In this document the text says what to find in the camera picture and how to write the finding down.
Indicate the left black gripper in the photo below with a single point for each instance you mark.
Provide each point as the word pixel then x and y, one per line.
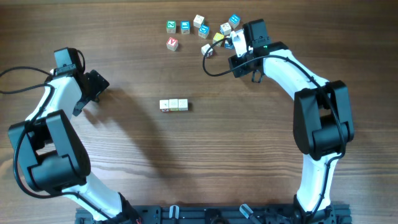
pixel 99 83

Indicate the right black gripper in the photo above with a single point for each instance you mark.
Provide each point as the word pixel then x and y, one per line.
pixel 234 61

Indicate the red I side block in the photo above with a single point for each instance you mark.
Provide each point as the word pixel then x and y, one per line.
pixel 207 50

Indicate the plain Z wooden block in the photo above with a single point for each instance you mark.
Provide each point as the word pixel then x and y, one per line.
pixel 182 104

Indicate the plain wooden green block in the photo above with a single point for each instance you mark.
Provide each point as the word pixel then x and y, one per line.
pixel 173 105

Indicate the red A side block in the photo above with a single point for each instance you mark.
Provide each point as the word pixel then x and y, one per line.
pixel 164 105

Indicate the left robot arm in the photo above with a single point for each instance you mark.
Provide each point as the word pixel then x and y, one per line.
pixel 49 158

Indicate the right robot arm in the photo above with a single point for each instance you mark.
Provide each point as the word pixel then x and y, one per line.
pixel 323 122

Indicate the blue H letter block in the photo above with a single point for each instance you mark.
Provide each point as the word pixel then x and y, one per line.
pixel 228 45

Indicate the blue top far block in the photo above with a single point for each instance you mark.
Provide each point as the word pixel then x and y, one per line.
pixel 234 21

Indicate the blue edged picture block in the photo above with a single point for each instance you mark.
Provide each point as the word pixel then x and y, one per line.
pixel 225 28

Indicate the yellow top block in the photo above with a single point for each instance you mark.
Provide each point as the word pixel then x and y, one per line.
pixel 218 38

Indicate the blue D letter block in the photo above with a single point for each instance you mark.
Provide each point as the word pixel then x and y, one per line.
pixel 203 31

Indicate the plain top wooden block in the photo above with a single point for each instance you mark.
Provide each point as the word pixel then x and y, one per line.
pixel 198 21

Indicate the red V letter block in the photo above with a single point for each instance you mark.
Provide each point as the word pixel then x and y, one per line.
pixel 172 44

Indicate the green N letter block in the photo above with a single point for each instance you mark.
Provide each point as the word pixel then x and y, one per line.
pixel 171 27

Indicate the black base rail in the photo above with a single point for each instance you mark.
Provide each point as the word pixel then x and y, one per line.
pixel 276 213

